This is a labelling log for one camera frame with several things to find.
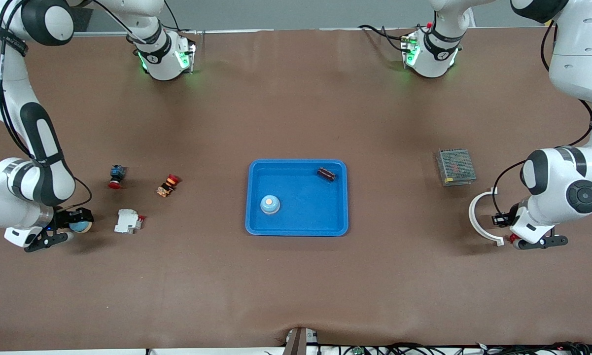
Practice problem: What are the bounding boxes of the black right arm base cable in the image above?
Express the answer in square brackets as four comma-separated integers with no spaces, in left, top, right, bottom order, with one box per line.
[163,0,198,36]

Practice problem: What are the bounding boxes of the blue plastic tray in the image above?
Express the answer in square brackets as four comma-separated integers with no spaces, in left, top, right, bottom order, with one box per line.
[245,158,349,237]

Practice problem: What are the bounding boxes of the front camera mounting post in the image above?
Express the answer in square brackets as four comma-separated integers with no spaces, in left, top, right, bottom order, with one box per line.
[283,326,318,355]

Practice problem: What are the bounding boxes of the metal mesh power supply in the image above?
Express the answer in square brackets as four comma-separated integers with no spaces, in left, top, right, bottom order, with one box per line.
[435,148,477,187]

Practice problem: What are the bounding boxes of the red pushbutton blue black body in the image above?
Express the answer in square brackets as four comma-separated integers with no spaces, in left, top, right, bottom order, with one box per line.
[108,165,127,190]

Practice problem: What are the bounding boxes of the white curved plastic bracket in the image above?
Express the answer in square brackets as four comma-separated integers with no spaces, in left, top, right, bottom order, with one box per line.
[468,187,505,247]

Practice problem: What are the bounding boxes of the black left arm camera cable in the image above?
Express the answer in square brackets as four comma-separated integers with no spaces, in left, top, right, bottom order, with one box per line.
[491,20,592,213]

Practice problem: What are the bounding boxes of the white circuit breaker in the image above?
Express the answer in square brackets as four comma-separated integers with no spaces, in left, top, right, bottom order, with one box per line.
[114,209,145,234]

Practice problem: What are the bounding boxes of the black left arm base cable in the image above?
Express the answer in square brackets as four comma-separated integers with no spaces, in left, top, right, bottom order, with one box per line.
[358,24,411,51]

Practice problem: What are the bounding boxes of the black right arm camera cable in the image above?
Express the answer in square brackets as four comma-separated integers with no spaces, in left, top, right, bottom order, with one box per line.
[0,0,148,210]

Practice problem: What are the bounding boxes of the brown table mat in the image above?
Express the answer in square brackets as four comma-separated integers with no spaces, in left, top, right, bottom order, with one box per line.
[0,27,592,352]

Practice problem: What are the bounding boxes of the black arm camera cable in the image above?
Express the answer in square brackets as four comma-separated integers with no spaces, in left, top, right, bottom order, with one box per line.
[491,20,592,213]
[0,0,148,210]

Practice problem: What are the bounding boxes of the orange red emergency stop switch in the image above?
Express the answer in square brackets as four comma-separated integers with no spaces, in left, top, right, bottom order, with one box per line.
[157,174,180,198]

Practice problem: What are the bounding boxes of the black arm base cable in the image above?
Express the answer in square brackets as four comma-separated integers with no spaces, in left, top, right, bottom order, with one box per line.
[163,0,198,36]
[358,24,411,51]

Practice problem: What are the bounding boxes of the black cable bundle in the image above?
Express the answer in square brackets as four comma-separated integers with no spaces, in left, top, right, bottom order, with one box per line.
[315,341,592,355]

